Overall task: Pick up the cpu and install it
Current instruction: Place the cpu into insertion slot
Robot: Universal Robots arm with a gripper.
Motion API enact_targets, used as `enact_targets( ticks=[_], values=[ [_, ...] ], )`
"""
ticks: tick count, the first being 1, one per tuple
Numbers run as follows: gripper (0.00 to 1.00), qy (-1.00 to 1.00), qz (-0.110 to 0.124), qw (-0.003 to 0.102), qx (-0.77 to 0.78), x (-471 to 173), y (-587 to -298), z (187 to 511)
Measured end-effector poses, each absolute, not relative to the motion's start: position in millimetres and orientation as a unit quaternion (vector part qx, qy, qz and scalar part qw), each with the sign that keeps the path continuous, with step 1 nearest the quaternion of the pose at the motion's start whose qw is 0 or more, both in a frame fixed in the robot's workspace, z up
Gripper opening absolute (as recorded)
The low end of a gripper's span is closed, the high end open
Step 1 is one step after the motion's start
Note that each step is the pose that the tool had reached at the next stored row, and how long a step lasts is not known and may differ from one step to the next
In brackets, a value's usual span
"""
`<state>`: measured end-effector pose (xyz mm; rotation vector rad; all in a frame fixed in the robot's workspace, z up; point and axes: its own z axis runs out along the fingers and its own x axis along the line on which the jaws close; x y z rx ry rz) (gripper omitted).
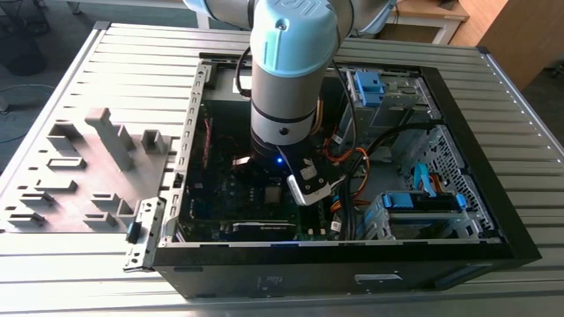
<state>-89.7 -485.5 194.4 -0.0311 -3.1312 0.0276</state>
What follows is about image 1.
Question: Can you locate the wooden cabinet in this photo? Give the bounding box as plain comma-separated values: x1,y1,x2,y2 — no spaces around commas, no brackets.
448,0,564,90

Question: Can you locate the orange wire bundle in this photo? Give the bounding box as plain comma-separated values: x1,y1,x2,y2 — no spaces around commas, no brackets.
324,145,374,215

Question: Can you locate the wooden top desk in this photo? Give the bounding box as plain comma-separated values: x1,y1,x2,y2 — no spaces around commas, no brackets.
378,0,471,46

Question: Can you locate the hard disk in blue carrier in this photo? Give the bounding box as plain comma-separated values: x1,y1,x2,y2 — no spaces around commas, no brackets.
382,191,468,212

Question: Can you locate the blue drive bay latch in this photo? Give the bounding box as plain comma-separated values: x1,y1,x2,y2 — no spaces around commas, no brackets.
354,71,388,108

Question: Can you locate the green Dell motherboard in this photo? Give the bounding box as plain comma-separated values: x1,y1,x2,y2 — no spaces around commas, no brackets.
180,140,331,242

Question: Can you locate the grey power supply unit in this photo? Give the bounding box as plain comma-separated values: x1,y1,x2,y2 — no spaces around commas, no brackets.
203,67,256,148

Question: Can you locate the grey parts rack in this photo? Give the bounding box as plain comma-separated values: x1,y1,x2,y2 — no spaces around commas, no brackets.
0,107,186,234

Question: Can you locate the blue board connector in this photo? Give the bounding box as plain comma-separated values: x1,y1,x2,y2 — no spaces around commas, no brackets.
194,200,214,220

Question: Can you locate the black graphics card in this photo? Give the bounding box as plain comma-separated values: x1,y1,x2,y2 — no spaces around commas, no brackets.
219,220,296,241

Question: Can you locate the blue flat cable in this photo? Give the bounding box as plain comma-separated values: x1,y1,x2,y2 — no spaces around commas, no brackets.
414,163,438,199

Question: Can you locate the black round bin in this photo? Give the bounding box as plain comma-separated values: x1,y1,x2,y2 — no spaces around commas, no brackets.
0,28,48,77

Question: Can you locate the grey metal disk bay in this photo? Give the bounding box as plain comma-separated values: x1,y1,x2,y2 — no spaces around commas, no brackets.
360,191,502,242

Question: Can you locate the blue black bracket latch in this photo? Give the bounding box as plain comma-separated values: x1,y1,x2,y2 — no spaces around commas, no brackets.
126,222,144,245

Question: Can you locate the black cable bundle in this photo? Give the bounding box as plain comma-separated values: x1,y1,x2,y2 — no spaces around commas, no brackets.
342,122,440,241

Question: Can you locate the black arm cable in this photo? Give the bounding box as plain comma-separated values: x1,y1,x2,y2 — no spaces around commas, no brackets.
235,46,256,100

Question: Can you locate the grey hinged slot bracket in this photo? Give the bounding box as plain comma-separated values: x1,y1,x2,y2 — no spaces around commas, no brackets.
122,197,168,273

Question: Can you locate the red twisted wire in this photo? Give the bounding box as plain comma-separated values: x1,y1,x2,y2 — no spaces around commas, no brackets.
200,115,218,188

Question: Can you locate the pale blue teach pendant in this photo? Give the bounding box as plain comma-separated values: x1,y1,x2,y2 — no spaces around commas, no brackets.
352,0,399,36

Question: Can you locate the grey metal drive cage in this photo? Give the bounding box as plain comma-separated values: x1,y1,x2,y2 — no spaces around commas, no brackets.
342,69,442,156

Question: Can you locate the black open PC case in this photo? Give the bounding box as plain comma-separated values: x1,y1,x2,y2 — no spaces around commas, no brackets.
122,52,543,300

